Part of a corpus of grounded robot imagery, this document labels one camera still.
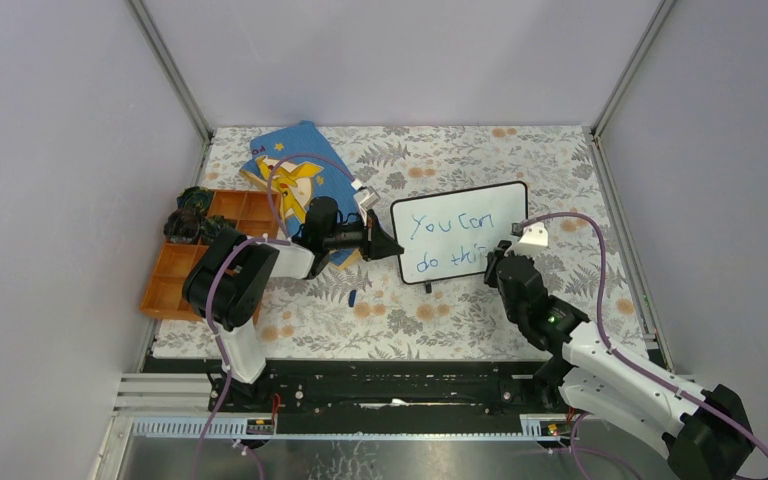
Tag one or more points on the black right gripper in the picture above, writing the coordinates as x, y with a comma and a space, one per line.
492, 258

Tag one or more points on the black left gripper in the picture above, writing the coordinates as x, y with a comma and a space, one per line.
375, 242

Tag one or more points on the white whiteboard black frame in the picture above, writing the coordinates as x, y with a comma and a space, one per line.
449, 235

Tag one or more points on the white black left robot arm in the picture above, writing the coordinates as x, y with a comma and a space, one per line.
226, 285

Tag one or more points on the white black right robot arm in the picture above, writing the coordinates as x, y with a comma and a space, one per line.
701, 433

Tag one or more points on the blue Pikachu cloth bag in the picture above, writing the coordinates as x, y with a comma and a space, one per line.
299, 164

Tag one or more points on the orange wooden compartment tray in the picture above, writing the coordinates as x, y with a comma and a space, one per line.
163, 294

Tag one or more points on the dark patterned cloth roll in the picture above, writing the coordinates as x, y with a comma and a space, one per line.
195, 198
183, 226
211, 226

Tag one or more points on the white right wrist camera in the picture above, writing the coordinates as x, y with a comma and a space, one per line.
530, 240

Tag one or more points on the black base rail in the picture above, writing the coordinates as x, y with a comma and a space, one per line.
290, 386

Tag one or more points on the aluminium frame post right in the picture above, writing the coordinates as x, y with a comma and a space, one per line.
629, 72

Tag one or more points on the aluminium frame post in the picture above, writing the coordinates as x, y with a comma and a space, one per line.
163, 55
629, 72

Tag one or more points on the aluminium frame post left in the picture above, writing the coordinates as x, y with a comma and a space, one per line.
163, 55

